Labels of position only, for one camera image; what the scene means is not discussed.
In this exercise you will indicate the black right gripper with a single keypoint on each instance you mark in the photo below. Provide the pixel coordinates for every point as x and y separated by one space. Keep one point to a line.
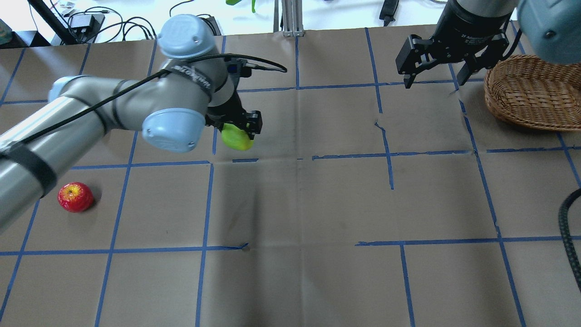
470 25

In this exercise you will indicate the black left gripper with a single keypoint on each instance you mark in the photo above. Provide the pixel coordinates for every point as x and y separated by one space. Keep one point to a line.
228 110

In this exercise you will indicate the green apple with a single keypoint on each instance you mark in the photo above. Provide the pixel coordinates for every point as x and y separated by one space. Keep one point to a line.
236 138

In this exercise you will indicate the dark red apple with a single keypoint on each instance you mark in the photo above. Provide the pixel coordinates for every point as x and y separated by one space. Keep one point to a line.
75 197

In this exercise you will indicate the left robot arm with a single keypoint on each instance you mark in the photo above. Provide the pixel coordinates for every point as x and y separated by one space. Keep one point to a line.
194 88

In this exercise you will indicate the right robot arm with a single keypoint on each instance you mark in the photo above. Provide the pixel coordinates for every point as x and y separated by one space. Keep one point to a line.
551 26

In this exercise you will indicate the wicker basket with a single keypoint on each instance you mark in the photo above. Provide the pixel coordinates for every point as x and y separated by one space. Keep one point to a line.
526 91

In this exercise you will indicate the black power adapter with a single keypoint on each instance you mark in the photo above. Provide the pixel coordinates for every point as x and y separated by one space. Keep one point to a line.
387 11

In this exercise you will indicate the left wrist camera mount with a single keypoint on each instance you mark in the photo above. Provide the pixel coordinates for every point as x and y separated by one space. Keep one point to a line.
238 68

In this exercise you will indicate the aluminium frame post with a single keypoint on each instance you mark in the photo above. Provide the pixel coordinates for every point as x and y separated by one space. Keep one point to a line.
288 18

